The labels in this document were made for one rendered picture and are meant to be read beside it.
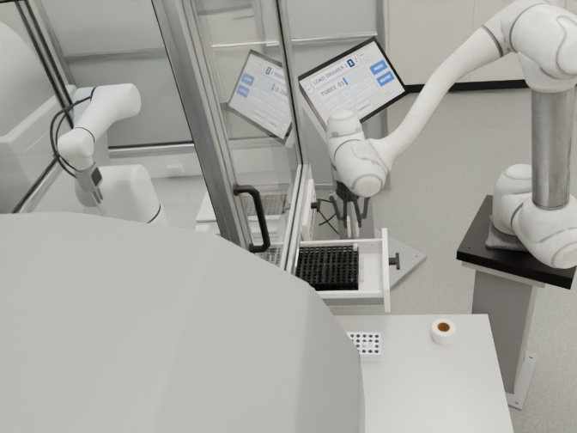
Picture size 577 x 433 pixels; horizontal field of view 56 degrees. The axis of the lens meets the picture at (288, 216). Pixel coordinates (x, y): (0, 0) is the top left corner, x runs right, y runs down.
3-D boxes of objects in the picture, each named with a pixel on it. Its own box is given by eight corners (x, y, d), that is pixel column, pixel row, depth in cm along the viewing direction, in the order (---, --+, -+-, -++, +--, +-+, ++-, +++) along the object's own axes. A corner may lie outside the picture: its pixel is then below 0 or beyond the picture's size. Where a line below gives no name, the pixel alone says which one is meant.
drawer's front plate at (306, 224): (316, 200, 221) (312, 178, 214) (310, 248, 199) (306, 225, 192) (312, 200, 221) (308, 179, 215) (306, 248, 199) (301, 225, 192)
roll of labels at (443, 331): (448, 324, 170) (449, 315, 168) (458, 341, 165) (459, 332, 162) (428, 330, 170) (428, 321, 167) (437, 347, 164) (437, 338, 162)
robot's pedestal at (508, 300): (537, 356, 242) (567, 228, 196) (521, 411, 224) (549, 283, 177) (470, 334, 257) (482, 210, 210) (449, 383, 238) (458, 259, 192)
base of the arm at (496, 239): (543, 215, 197) (544, 203, 194) (542, 254, 181) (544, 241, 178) (489, 210, 204) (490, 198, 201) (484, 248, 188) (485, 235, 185)
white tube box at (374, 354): (381, 339, 169) (381, 332, 167) (381, 362, 163) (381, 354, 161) (342, 338, 172) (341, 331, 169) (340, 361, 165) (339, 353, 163)
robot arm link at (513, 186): (526, 204, 195) (533, 151, 182) (554, 234, 180) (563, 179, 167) (482, 214, 194) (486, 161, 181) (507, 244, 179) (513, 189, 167)
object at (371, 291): (382, 251, 190) (381, 237, 186) (384, 306, 170) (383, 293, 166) (271, 254, 197) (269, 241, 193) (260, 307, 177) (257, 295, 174)
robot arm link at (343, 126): (324, 155, 164) (335, 178, 154) (318, 109, 154) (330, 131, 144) (359, 147, 165) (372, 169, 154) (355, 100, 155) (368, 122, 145)
